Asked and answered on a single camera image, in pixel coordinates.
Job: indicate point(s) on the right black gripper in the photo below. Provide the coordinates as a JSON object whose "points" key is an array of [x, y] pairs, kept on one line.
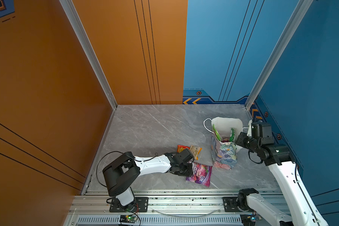
{"points": [[240, 138]]}

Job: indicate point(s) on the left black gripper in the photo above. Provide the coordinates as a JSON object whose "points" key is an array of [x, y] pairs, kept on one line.
{"points": [[189, 172]]}

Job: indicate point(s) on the red yellow snack packet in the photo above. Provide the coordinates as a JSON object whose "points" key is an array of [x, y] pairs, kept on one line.
{"points": [[182, 148]]}

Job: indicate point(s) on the tan cracker packet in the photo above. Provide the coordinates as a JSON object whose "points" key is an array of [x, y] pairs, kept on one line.
{"points": [[195, 151]]}

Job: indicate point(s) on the purple Fox's candy bag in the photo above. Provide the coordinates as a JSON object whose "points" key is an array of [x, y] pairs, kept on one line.
{"points": [[201, 174]]}

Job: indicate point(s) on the green white snack packet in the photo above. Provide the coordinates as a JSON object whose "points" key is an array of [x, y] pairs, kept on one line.
{"points": [[232, 135]]}

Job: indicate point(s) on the floral paper gift bag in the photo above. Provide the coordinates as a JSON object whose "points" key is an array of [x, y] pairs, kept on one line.
{"points": [[224, 155]]}

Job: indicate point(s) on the green Lays chips bag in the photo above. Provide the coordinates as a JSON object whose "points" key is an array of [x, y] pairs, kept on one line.
{"points": [[216, 133]]}

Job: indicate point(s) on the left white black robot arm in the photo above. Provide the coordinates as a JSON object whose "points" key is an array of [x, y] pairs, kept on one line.
{"points": [[124, 170]]}

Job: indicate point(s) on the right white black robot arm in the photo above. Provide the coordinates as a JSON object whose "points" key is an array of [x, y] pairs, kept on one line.
{"points": [[278, 159]]}

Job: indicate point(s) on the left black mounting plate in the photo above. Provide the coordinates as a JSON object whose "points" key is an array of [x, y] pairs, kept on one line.
{"points": [[140, 204]]}

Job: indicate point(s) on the black mounting plate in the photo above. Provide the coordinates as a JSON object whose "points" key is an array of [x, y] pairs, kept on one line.
{"points": [[140, 204], [236, 204]]}

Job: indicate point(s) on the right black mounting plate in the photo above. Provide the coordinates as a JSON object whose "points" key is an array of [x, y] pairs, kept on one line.
{"points": [[236, 204]]}

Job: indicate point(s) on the right circuit board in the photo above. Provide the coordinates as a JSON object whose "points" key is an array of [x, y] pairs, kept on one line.
{"points": [[250, 220]]}

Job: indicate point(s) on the left green circuit board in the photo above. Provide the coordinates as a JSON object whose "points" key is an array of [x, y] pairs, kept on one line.
{"points": [[128, 220]]}

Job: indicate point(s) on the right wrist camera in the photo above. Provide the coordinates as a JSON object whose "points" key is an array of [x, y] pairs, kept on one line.
{"points": [[260, 129]]}

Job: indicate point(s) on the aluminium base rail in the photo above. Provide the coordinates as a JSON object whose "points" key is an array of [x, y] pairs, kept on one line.
{"points": [[202, 207]]}

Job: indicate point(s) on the right aluminium corner post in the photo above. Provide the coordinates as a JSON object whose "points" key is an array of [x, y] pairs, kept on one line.
{"points": [[285, 37]]}

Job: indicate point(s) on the aluminium corner post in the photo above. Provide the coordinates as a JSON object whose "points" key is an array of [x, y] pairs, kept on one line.
{"points": [[285, 37], [76, 23]]}

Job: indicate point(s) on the left aluminium corner post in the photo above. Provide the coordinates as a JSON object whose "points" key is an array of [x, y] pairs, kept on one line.
{"points": [[76, 23]]}

